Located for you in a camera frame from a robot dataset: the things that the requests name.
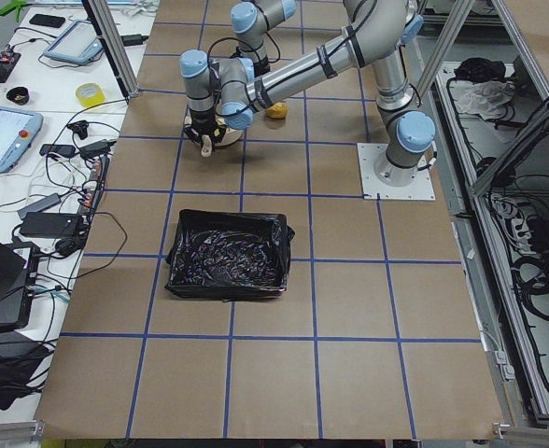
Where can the blue teach pendant near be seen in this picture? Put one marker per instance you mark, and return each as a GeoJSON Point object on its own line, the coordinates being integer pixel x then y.
{"type": "Point", "coordinates": [18, 129]}

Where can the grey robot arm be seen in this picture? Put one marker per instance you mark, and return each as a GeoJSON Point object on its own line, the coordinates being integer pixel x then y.
{"type": "Point", "coordinates": [373, 37]}
{"type": "Point", "coordinates": [217, 89]}

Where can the yellow toy potato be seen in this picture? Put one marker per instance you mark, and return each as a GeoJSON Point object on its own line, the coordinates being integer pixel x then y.
{"type": "Point", "coordinates": [277, 111]}

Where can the beige hand brush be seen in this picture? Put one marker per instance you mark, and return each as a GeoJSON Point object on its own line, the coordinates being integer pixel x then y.
{"type": "Point", "coordinates": [206, 146]}

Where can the yellow tape roll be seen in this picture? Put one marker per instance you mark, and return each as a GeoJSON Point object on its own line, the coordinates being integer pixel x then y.
{"type": "Point", "coordinates": [90, 94]}

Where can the blue teach pendant far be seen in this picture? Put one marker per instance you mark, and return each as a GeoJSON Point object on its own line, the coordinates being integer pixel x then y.
{"type": "Point", "coordinates": [77, 44]}

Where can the black power adapter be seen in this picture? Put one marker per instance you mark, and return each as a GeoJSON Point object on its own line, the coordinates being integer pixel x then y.
{"type": "Point", "coordinates": [50, 225]}

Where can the blue teach pendant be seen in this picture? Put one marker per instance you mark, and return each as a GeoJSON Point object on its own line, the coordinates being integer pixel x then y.
{"type": "Point", "coordinates": [77, 44]}
{"type": "Point", "coordinates": [18, 129]}

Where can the beige plastic dustpan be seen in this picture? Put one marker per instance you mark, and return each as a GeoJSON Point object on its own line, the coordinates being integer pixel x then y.
{"type": "Point", "coordinates": [231, 136]}

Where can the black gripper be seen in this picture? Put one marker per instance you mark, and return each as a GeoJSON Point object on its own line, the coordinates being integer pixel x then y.
{"type": "Point", "coordinates": [202, 126]}

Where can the black lined trash bin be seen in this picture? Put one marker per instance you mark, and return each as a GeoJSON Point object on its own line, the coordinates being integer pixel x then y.
{"type": "Point", "coordinates": [230, 256]}

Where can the black laptop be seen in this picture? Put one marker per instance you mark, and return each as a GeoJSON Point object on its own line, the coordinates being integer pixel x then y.
{"type": "Point", "coordinates": [18, 271]}

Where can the black smartphone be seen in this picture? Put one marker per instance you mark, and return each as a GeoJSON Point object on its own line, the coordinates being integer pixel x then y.
{"type": "Point", "coordinates": [46, 20]}

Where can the power strip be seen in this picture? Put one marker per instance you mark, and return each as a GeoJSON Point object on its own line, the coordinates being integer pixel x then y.
{"type": "Point", "coordinates": [95, 186]}

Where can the aluminium frame post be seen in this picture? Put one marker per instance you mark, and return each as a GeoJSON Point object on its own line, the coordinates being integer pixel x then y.
{"type": "Point", "coordinates": [106, 30]}

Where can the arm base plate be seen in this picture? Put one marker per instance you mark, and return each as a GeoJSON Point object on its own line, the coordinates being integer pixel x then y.
{"type": "Point", "coordinates": [380, 180]}

